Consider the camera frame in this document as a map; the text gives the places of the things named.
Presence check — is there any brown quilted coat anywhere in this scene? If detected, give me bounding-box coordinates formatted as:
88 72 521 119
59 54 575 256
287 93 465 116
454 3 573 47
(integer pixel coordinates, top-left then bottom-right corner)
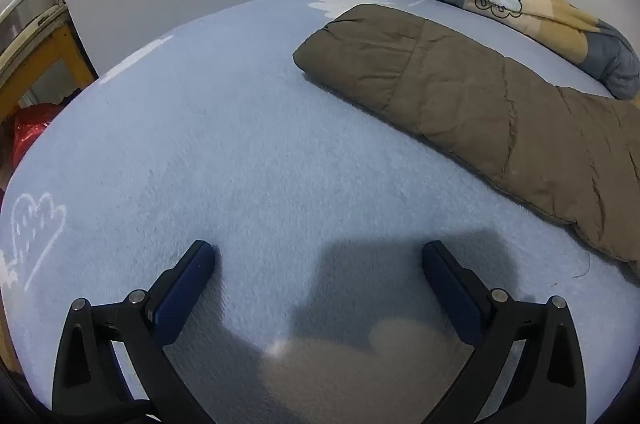
292 4 640 275

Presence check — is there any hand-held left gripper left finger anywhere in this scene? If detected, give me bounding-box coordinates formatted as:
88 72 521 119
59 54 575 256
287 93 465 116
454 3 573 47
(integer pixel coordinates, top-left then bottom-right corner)
51 240 217 424

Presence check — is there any red plastic bag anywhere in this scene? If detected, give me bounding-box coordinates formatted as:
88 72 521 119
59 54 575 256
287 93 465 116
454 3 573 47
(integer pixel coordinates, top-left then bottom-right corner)
11 102 62 165

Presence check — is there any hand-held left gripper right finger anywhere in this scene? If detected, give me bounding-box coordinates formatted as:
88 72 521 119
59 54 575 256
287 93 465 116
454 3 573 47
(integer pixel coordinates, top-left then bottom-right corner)
421 240 587 424

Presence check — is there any white plastic container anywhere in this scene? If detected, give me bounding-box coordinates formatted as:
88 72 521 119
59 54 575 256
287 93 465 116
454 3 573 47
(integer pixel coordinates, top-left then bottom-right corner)
0 0 68 69

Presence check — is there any yellow wooden shelf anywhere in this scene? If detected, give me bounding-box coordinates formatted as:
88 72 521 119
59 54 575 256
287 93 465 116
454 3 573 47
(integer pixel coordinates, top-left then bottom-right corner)
0 8 98 125

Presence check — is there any light blue cloud-print bed sheet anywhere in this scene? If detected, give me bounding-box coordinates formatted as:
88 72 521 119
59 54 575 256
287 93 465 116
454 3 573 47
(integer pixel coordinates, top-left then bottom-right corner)
0 0 640 424

